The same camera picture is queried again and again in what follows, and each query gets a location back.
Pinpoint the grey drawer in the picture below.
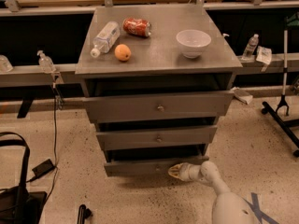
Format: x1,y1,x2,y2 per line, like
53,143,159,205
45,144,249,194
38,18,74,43
96,125,217,150
104,145,209,176
83,91,233,123

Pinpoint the grey metal shelf rail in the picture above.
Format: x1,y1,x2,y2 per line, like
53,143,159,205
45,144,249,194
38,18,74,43
0,63,81,88

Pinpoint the black cable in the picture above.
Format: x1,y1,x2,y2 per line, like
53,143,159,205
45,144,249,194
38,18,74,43
26,84,64,203

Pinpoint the black bag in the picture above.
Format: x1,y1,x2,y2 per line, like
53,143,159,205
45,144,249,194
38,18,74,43
0,132,47,224

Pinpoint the black power adapter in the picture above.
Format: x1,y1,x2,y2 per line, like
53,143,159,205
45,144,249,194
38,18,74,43
32,159,55,178

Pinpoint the small water bottle on shelf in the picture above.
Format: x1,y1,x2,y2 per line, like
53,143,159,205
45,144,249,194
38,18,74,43
241,34,259,60

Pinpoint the white bowl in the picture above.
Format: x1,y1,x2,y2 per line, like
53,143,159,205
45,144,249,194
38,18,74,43
176,29,211,59

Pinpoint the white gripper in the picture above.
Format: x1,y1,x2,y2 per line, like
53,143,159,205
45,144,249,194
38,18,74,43
168,162,200,181

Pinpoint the grey middle drawer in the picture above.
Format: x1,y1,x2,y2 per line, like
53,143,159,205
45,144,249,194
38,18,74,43
96,125,217,150

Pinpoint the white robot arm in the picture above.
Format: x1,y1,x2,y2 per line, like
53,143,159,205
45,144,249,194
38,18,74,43
168,161,261,224

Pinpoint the grey bottom drawer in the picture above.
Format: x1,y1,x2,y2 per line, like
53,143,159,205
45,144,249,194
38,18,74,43
104,145,209,176

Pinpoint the clear glass object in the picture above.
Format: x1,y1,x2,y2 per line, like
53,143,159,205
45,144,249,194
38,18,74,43
0,55,13,72

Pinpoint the clear pump dispenser bottle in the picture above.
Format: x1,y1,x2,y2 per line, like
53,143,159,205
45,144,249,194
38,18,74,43
37,50,56,74

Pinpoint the white box on floor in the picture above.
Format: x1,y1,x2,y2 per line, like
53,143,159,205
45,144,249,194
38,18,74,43
232,87,253,105

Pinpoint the black object at bottom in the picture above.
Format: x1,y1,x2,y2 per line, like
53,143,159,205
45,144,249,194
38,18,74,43
77,204,93,224

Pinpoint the grey top drawer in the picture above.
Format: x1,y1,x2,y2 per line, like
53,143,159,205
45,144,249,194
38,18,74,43
83,91,233,123

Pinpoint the clear plastic water bottle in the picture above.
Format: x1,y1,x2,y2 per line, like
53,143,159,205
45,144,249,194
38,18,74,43
91,21,121,58

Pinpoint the black stand with pole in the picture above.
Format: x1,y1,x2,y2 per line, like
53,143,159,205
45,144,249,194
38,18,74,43
262,12,299,158

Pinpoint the red soda can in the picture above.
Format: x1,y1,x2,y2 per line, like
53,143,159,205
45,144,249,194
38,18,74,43
122,18,151,37

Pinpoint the grey drawer cabinet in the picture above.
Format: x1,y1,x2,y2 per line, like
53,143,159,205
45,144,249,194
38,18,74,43
74,4,243,161

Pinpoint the white paper packet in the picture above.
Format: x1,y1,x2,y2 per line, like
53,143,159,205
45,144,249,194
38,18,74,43
256,46,272,64

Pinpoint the orange fruit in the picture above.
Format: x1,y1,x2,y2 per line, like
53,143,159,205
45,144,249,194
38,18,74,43
114,44,131,62

